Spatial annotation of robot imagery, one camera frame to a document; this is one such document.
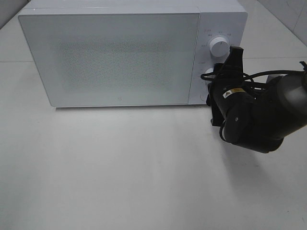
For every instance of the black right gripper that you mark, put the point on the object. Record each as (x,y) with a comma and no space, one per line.
(225,89)

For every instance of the white timer knob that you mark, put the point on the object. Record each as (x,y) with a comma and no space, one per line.
(208,73)

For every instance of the round door release button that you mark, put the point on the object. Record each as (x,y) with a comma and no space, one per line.
(204,95)

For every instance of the white microwave door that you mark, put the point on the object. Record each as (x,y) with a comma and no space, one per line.
(113,60)

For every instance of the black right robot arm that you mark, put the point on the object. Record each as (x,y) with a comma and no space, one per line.
(257,112)

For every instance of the white upper microwave knob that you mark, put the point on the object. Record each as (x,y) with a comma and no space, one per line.
(219,46)

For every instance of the white microwave oven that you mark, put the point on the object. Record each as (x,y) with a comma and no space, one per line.
(216,17)

